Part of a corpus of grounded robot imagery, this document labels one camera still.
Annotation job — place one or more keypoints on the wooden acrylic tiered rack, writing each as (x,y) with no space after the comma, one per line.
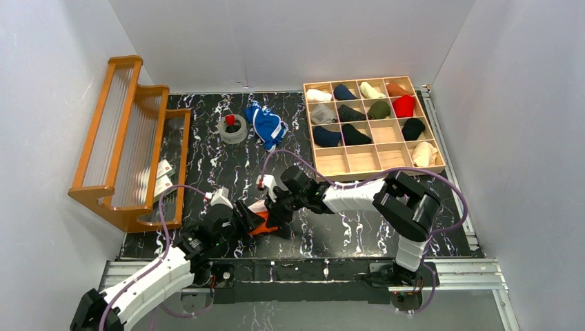
(116,173)

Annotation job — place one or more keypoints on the orange underwear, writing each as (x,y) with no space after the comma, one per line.
(260,222)

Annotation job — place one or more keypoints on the black rolled cloth middle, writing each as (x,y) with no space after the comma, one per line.
(353,137)

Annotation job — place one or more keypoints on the wooden compartment organizer box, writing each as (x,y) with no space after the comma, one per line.
(388,148)

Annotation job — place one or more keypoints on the small red cap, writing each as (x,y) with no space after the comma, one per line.
(230,120)

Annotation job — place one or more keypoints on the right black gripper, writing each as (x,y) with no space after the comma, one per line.
(281,209)

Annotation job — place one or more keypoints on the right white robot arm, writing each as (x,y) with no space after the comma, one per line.
(406,205)

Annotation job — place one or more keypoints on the red rolled cloth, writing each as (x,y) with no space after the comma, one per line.
(404,106)

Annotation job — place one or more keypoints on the clear tape roll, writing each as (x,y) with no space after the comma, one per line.
(233,134)

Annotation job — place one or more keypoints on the rust orange rolled cloth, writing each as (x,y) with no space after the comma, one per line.
(395,90)

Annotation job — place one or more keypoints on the beige rolled cloth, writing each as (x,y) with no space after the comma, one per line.
(424,154)

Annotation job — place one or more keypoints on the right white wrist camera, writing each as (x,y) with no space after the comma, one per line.
(267,183)

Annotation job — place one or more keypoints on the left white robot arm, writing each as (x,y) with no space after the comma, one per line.
(121,306)

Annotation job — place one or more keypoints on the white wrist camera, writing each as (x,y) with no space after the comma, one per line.
(219,197)
(267,183)

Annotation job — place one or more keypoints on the cream rolled cloth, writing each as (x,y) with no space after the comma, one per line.
(370,92)

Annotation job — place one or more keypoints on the blue underwear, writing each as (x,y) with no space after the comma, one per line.
(266,124)

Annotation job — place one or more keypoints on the white rolled cloth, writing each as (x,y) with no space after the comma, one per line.
(317,96)

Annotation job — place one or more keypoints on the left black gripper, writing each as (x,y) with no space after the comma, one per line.
(243,215)

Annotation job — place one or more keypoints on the navy rolled cloth top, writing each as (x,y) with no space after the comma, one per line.
(342,93)

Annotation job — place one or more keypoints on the olive rolled cloth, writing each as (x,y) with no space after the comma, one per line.
(379,110)

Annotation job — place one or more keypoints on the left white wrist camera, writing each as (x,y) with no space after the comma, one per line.
(219,197)

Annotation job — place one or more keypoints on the black rolled cloth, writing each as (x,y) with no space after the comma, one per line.
(412,129)
(353,137)

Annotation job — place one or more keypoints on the grey rolled cloth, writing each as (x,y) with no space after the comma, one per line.
(322,114)

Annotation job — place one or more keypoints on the black rolled cloth right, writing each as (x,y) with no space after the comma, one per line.
(412,129)

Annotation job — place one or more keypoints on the white box red label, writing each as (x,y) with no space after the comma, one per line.
(165,169)

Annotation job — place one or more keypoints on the dark patterned rolled cloth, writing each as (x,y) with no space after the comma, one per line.
(348,114)

